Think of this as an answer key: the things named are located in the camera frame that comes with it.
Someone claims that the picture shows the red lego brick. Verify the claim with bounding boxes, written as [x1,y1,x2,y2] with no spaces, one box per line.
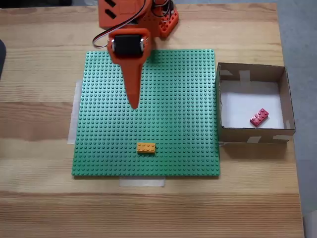
[249,108,270,128]

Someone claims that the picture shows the green lego baseplate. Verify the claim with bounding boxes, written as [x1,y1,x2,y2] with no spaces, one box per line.
[71,49,221,179]

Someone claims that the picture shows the yellow lego brick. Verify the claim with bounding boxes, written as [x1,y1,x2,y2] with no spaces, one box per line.
[136,142,157,155]

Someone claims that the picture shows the cardboard box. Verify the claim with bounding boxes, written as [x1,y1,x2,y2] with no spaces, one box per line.
[215,62,297,144]

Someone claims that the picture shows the long masking tape strip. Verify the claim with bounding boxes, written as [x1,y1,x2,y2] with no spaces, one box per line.
[67,79,84,146]

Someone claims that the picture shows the short masking tape strip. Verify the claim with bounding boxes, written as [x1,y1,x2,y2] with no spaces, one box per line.
[118,177,166,188]

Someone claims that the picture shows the black rounded object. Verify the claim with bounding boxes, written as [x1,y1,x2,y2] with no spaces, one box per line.
[0,39,7,81]

